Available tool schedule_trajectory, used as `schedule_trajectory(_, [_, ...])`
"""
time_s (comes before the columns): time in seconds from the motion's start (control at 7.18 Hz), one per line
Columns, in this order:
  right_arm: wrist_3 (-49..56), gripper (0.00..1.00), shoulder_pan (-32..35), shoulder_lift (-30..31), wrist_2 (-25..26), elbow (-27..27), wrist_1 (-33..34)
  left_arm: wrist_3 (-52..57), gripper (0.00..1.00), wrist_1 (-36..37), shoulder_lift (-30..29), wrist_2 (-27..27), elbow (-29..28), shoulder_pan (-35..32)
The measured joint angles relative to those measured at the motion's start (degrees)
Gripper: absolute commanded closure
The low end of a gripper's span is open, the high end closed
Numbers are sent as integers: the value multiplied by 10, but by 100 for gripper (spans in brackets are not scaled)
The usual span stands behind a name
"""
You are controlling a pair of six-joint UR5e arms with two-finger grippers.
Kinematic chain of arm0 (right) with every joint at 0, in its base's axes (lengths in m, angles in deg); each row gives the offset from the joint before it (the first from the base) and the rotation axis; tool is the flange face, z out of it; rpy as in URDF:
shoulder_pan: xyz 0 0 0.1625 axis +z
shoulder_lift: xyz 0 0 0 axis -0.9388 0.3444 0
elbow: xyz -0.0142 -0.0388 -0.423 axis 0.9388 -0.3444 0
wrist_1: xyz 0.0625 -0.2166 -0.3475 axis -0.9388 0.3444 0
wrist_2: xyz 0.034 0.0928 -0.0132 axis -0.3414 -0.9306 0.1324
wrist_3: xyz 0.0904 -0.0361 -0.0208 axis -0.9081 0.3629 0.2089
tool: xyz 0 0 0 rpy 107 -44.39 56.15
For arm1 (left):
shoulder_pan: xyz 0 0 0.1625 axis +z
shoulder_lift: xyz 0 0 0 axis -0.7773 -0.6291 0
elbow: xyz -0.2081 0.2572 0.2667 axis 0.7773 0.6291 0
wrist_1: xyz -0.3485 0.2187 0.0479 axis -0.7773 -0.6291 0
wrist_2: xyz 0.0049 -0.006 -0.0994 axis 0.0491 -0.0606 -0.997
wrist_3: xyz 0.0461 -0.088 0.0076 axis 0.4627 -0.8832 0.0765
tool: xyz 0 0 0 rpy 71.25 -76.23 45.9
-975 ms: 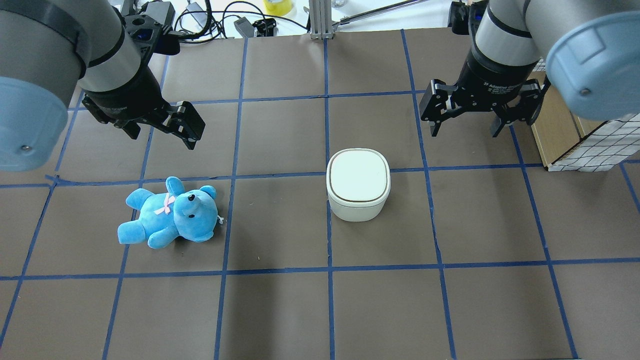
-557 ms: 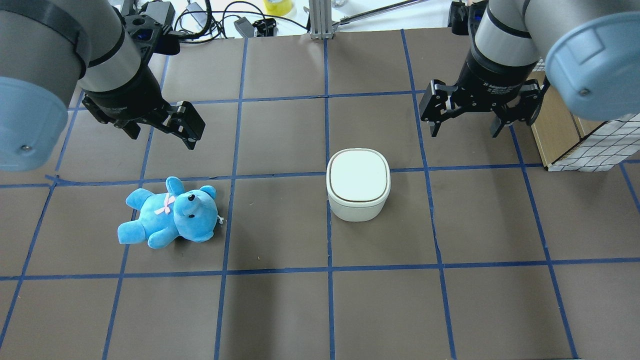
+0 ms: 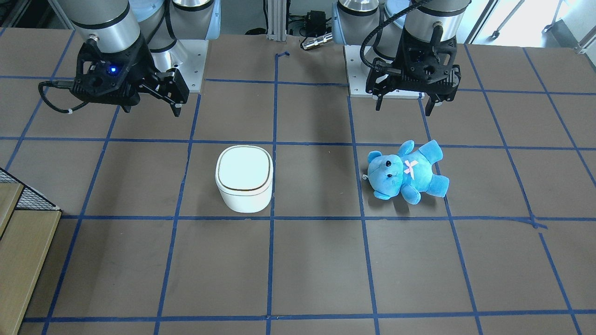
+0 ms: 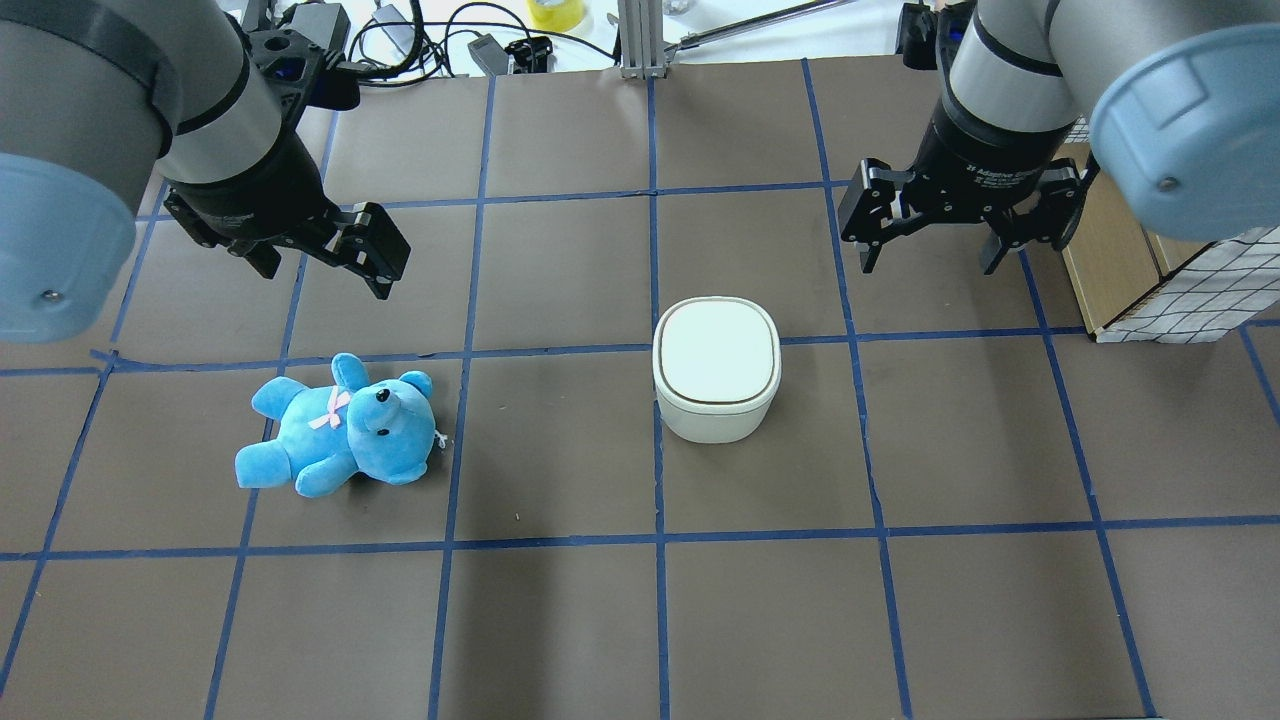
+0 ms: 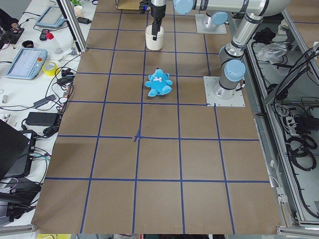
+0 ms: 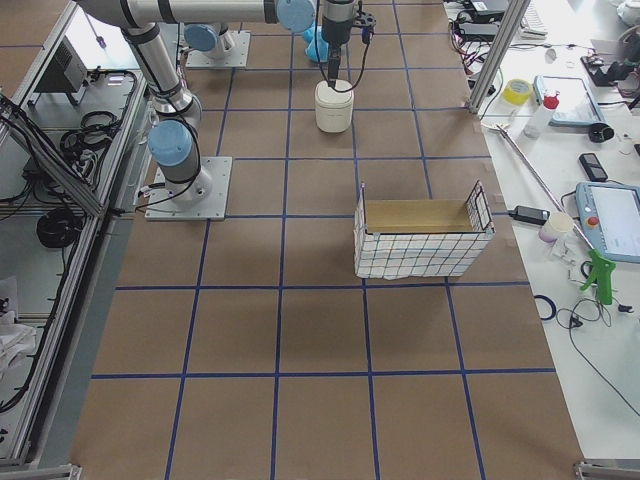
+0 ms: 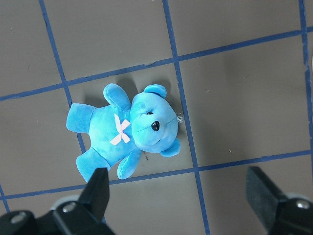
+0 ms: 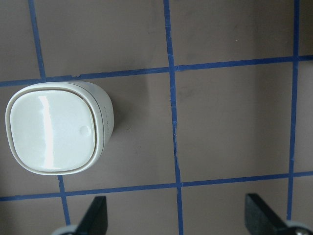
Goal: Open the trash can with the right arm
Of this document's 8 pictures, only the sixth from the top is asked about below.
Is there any teach pendant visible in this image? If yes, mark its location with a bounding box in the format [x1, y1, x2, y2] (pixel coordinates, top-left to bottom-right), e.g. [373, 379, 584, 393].
[575, 182, 639, 264]
[533, 75, 605, 127]

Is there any white paper cup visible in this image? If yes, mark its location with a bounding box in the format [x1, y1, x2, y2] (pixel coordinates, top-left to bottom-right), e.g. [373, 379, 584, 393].
[538, 211, 574, 243]

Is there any white trash can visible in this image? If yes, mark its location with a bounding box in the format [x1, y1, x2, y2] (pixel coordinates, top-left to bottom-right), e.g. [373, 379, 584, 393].
[314, 80, 354, 133]

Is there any grey control box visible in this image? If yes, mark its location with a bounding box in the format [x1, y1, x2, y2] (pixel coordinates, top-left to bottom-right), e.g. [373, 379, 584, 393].
[35, 36, 88, 106]

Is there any black power adapter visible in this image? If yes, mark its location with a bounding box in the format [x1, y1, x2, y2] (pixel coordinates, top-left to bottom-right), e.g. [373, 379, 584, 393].
[508, 205, 550, 225]

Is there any black phone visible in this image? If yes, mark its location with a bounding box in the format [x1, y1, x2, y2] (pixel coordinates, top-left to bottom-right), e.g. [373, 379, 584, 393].
[578, 153, 608, 183]

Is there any yellow tape roll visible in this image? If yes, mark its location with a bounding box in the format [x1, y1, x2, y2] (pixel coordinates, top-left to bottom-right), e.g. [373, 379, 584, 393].
[502, 79, 533, 106]

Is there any aluminium frame post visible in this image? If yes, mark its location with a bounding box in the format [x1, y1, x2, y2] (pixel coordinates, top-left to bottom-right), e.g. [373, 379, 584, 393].
[467, 0, 530, 113]

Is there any green handled grabber tool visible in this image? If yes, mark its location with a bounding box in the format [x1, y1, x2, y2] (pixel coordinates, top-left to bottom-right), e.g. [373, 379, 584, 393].
[491, 124, 616, 305]

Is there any wire grid storage box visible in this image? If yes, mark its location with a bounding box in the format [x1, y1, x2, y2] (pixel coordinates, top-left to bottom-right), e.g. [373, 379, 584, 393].
[354, 182, 495, 280]

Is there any near teach pendant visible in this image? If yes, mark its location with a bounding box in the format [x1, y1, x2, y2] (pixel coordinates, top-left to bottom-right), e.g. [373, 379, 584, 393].
[575, 182, 639, 264]

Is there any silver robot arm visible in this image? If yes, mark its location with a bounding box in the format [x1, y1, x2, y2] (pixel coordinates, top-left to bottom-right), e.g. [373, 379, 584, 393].
[78, 1, 376, 220]
[184, 24, 235, 59]

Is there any blue tape ring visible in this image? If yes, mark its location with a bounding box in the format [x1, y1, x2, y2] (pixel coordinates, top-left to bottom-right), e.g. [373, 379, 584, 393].
[533, 294, 556, 322]

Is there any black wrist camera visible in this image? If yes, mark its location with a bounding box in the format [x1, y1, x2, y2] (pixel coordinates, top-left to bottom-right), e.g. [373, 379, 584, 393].
[352, 11, 376, 45]

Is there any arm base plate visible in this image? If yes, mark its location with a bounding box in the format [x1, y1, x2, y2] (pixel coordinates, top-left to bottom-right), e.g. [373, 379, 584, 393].
[145, 156, 233, 221]
[184, 24, 251, 69]

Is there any red capped white bottle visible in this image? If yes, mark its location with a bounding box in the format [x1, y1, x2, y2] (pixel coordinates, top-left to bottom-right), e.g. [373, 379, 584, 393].
[523, 91, 559, 139]

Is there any far teach pendant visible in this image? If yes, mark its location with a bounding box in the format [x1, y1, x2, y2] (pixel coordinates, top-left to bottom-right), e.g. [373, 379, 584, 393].
[533, 75, 605, 127]

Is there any blue teddy bear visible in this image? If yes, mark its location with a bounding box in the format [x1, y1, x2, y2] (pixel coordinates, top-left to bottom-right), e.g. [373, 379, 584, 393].
[301, 26, 329, 64]

